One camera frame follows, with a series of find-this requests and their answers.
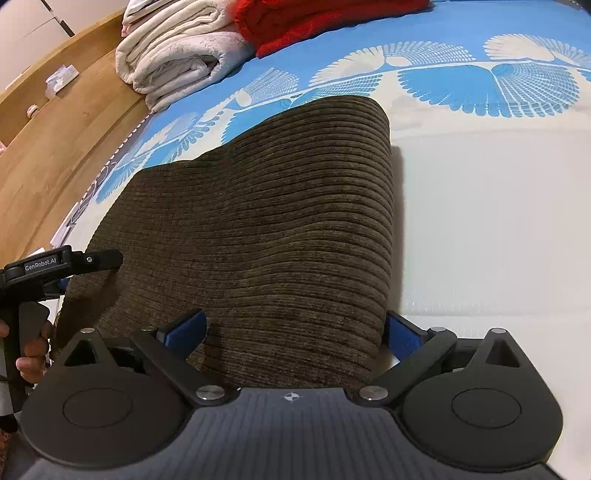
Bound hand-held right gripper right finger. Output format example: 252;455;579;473
355;311;530;409

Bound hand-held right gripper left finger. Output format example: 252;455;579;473
59;308;233;409

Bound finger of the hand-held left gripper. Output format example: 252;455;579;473
71;249;124;278

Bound brown corduroy pants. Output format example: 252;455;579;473
48;95;403;398

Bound person's left hand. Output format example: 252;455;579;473
0;319;55;385

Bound blue patterned bed sheet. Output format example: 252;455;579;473
50;0;591;389

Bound small white box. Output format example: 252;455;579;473
44;65;80;99

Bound white folded blanket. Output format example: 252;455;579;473
115;0;257;112

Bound red folded blanket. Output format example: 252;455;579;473
233;0;435;59

